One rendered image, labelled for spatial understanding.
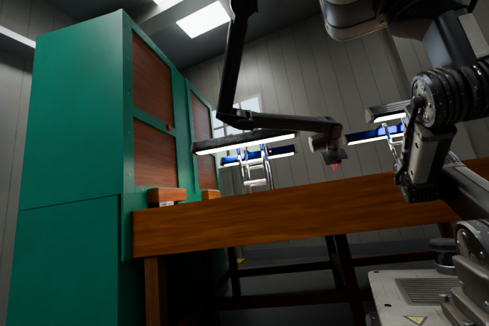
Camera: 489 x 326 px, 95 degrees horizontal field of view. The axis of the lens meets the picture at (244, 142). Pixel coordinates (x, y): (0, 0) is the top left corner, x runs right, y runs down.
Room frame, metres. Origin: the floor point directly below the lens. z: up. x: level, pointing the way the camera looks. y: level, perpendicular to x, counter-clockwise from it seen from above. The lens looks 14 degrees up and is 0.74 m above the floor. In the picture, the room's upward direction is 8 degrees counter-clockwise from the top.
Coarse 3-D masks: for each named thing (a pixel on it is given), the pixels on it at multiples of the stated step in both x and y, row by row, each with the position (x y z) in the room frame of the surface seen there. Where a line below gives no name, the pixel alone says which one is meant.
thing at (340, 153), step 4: (328, 148) 0.97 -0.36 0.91; (332, 148) 0.96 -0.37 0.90; (336, 148) 0.96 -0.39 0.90; (340, 148) 0.96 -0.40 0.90; (324, 152) 1.03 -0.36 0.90; (328, 152) 0.98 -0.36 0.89; (332, 152) 0.97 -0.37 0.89; (336, 152) 0.96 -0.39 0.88; (340, 152) 0.98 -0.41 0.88; (344, 152) 1.00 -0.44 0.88; (324, 156) 1.01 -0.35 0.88; (328, 156) 1.00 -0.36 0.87; (332, 156) 0.99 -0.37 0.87; (336, 156) 0.98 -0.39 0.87; (340, 156) 0.99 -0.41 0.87; (344, 156) 0.98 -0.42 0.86; (324, 160) 1.00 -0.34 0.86; (328, 160) 0.99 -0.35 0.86; (332, 160) 0.99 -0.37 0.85
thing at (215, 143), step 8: (224, 136) 1.24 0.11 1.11; (232, 136) 1.22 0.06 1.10; (240, 136) 1.21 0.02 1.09; (248, 136) 1.19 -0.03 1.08; (256, 136) 1.18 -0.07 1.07; (264, 136) 1.17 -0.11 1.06; (272, 136) 1.16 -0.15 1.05; (280, 136) 1.16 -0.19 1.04; (296, 136) 1.21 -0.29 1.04; (192, 144) 1.26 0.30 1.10; (200, 144) 1.25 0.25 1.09; (208, 144) 1.23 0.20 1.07; (216, 144) 1.22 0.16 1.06; (224, 144) 1.20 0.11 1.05; (232, 144) 1.20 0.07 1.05; (192, 152) 1.24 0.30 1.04
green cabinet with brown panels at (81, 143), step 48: (48, 48) 1.02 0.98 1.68; (96, 48) 0.97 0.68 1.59; (144, 48) 1.14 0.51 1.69; (48, 96) 1.01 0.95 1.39; (96, 96) 0.97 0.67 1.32; (144, 96) 1.12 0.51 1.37; (192, 96) 1.81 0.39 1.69; (48, 144) 1.01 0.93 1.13; (96, 144) 0.96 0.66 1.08; (144, 144) 1.11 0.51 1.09; (48, 192) 1.01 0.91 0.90; (96, 192) 0.96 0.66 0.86; (144, 192) 1.08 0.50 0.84; (192, 192) 1.63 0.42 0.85
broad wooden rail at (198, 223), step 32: (480, 160) 0.76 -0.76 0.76; (256, 192) 0.89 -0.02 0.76; (288, 192) 0.87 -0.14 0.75; (320, 192) 0.85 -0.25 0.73; (352, 192) 0.83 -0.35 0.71; (384, 192) 0.81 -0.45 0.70; (160, 224) 0.96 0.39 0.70; (192, 224) 0.93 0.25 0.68; (224, 224) 0.91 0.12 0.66; (256, 224) 0.89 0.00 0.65; (288, 224) 0.87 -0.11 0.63; (320, 224) 0.85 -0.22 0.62; (352, 224) 0.84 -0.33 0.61; (384, 224) 0.82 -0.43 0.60; (416, 224) 0.80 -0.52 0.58
